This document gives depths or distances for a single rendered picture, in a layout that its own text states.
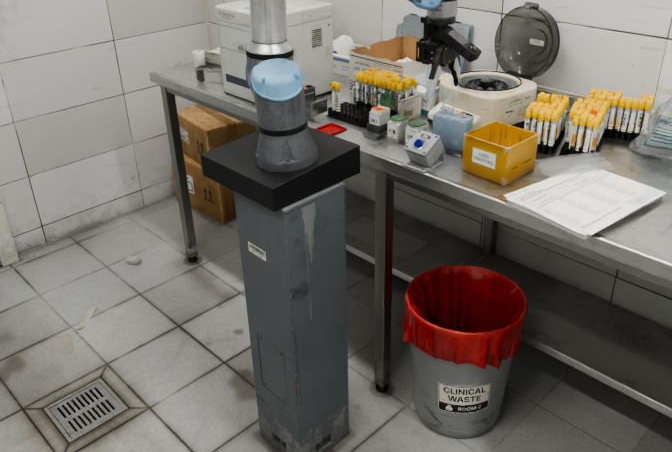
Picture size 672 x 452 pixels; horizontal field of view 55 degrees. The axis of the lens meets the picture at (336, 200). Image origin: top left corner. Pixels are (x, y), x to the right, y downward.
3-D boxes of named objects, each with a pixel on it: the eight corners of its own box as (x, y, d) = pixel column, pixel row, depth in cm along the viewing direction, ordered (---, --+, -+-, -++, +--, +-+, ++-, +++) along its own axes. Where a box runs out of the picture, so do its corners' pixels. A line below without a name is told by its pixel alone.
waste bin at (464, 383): (374, 404, 210) (375, 293, 190) (442, 350, 233) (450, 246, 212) (470, 472, 186) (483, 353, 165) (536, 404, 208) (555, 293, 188)
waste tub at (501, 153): (460, 170, 163) (462, 133, 159) (491, 155, 171) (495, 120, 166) (504, 187, 154) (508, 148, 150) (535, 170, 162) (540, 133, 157)
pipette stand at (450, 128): (428, 149, 176) (430, 115, 171) (441, 141, 180) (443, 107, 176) (460, 158, 170) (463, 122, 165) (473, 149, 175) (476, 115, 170)
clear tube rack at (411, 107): (351, 108, 206) (351, 87, 203) (372, 101, 213) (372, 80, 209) (400, 124, 193) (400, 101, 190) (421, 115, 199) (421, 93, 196)
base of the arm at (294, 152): (289, 178, 147) (285, 139, 142) (243, 163, 155) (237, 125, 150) (330, 153, 157) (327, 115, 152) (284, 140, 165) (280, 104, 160)
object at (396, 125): (386, 140, 182) (387, 117, 179) (397, 135, 185) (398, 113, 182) (397, 143, 180) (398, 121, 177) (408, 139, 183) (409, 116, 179)
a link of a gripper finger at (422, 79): (412, 97, 168) (424, 64, 168) (431, 101, 165) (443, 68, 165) (406, 93, 165) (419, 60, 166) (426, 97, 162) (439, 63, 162)
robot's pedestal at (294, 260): (302, 472, 187) (284, 210, 147) (259, 434, 200) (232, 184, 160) (349, 433, 199) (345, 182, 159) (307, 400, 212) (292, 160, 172)
